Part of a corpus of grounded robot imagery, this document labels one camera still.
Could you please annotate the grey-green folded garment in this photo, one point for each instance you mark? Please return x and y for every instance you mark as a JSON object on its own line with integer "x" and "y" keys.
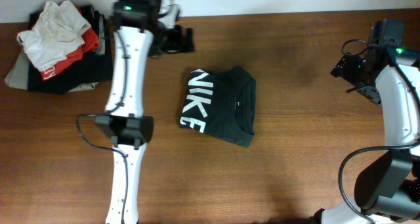
{"x": 17, "y": 77}

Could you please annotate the black Nike t-shirt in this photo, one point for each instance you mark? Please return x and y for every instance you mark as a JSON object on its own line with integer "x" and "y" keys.
{"x": 221, "y": 104}

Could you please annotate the black folded garment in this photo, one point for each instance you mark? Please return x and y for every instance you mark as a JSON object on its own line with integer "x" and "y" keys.
{"x": 94, "y": 67}

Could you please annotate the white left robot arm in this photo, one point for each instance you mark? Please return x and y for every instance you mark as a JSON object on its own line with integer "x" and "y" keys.
{"x": 143, "y": 29}

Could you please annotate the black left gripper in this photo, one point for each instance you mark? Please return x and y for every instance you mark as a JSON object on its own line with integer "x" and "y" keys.
{"x": 182, "y": 46}

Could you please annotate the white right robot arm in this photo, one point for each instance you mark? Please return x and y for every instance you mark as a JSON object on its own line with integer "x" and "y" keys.
{"x": 387, "y": 191}

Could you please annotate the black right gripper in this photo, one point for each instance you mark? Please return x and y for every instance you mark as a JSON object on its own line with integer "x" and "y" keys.
{"x": 346, "y": 67}

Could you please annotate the white crumpled garment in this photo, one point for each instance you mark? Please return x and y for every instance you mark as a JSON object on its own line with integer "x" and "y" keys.
{"x": 57, "y": 33}

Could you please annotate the red folded garment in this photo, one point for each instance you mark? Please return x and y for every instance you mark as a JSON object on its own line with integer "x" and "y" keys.
{"x": 92, "y": 43}

